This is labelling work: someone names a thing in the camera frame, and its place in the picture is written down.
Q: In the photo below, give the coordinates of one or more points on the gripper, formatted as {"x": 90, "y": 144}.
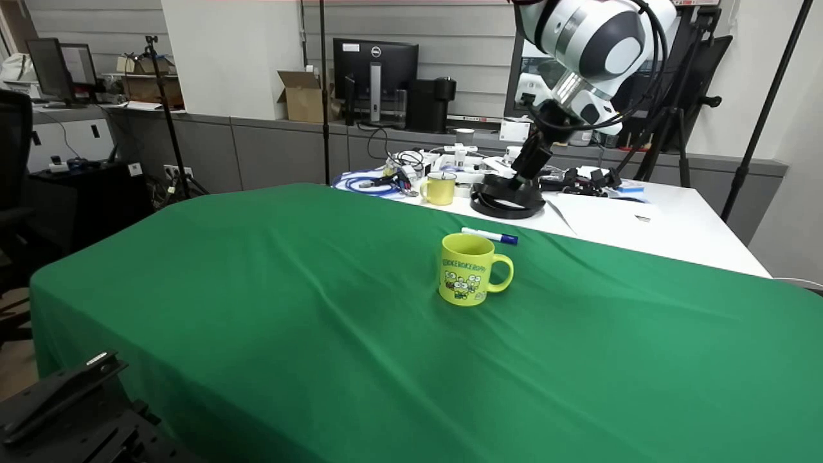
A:
{"x": 533, "y": 157}

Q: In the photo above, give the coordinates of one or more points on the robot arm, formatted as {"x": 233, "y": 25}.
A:
{"x": 598, "y": 38}

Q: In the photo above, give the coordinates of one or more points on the white marker with blue cap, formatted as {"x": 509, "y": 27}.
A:
{"x": 487, "y": 235}

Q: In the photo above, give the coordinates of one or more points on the small plain yellow mug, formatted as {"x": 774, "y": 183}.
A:
{"x": 440, "y": 190}

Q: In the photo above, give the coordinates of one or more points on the yellow mug with frog print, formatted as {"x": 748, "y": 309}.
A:
{"x": 464, "y": 273}

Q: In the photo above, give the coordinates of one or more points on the heap of black clamps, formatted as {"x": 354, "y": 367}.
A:
{"x": 591, "y": 179}

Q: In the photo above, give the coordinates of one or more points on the white paper cup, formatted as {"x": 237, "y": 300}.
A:
{"x": 464, "y": 136}

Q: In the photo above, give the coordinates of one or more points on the blue flat box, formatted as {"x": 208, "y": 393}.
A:
{"x": 631, "y": 188}

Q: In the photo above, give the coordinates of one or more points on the black coffee machine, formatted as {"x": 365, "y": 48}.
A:
{"x": 429, "y": 103}

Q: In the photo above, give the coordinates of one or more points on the white table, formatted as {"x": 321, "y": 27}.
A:
{"x": 675, "y": 231}

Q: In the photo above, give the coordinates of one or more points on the black monitor with silver stand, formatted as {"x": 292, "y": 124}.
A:
{"x": 375, "y": 64}

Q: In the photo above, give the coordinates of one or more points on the stand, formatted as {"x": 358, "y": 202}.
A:
{"x": 168, "y": 122}
{"x": 324, "y": 90}
{"x": 768, "y": 109}

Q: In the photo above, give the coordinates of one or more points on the open cardboard box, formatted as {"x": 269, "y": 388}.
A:
{"x": 302, "y": 96}

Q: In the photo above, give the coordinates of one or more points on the green table cloth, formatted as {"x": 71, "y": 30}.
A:
{"x": 321, "y": 321}

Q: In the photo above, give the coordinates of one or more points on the white power strip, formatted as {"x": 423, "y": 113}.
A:
{"x": 178, "y": 172}

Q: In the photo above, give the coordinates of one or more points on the black cabinet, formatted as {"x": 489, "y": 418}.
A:
{"x": 83, "y": 206}

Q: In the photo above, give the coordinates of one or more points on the row of monitors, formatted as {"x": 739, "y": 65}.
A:
{"x": 58, "y": 67}

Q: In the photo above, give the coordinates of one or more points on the black office chair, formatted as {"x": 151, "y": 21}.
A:
{"x": 14, "y": 167}

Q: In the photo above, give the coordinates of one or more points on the black metal clamp mount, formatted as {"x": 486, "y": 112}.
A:
{"x": 71, "y": 418}

